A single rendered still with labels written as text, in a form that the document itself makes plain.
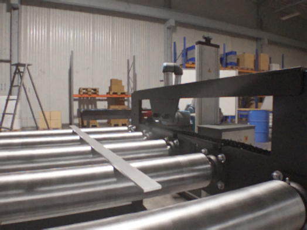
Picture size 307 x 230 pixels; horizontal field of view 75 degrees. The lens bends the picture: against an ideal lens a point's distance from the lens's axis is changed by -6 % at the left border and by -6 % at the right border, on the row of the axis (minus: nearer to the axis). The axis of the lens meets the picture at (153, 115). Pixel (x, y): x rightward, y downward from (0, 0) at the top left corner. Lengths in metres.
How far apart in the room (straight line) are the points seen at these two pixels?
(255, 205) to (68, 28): 11.28
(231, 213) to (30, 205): 0.43
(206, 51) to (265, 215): 2.29
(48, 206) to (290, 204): 0.52
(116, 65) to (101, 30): 1.87
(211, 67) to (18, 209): 2.37
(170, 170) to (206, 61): 2.05
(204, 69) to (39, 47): 9.46
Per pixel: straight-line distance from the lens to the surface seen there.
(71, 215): 1.63
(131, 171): 0.52
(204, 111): 2.52
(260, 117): 6.32
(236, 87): 0.69
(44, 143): 1.14
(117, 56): 11.47
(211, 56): 2.65
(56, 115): 8.80
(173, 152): 0.98
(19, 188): 0.57
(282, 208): 0.48
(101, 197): 0.58
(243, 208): 0.42
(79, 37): 11.36
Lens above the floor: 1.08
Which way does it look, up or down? 3 degrees down
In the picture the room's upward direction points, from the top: straight up
